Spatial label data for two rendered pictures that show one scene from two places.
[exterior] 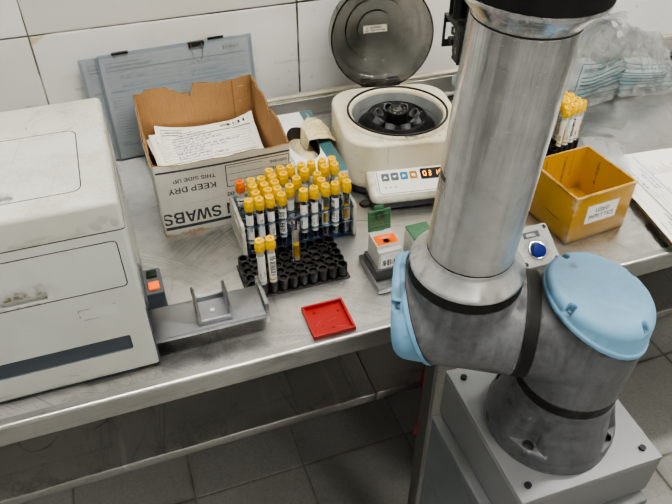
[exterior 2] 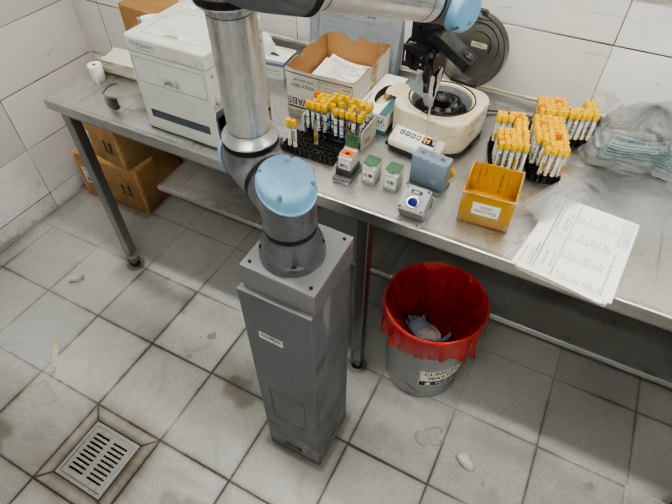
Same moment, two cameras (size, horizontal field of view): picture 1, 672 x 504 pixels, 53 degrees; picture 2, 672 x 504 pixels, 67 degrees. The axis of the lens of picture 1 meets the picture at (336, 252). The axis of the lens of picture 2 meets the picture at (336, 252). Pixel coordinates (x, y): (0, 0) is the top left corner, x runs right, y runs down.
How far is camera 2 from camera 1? 0.90 m
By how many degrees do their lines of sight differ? 34
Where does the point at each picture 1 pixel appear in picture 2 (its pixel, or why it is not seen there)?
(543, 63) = (213, 28)
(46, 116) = not seen: hidden behind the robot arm
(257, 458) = not seen: hidden behind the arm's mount
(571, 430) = (267, 244)
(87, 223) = (192, 61)
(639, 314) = (281, 191)
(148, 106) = (333, 41)
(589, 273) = (289, 167)
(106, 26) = not seen: outside the picture
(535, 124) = (222, 59)
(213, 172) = (312, 82)
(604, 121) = (610, 182)
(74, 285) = (188, 89)
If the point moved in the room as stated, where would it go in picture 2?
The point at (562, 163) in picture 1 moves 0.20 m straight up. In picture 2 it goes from (500, 175) to (521, 107)
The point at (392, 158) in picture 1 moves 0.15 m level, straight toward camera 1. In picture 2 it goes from (410, 122) to (371, 140)
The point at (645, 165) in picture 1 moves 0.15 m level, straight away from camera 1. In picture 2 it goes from (581, 215) to (631, 205)
